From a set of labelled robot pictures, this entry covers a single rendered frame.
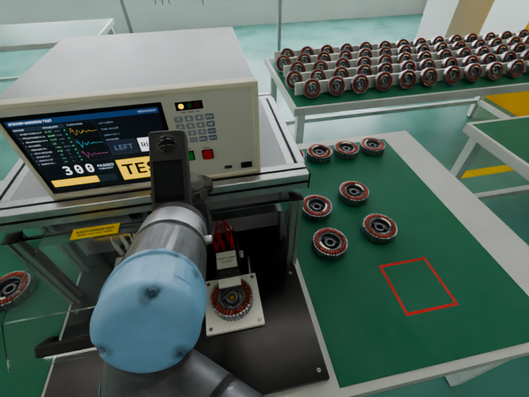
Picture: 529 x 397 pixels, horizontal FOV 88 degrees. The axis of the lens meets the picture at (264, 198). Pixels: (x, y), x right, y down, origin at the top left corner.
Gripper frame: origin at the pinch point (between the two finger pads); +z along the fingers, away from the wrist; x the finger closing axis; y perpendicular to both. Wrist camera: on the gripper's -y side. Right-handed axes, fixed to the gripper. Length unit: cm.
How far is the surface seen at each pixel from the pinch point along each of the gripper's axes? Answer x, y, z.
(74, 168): -21.7, -2.6, 6.5
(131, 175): -12.2, 0.4, 7.9
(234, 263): 5.5, 28.7, 13.6
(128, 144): -10.3, -6.1, 4.9
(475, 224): 91, 37, 25
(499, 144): 138, 20, 62
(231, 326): 2.6, 42.2, 5.9
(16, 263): -64, 30, 38
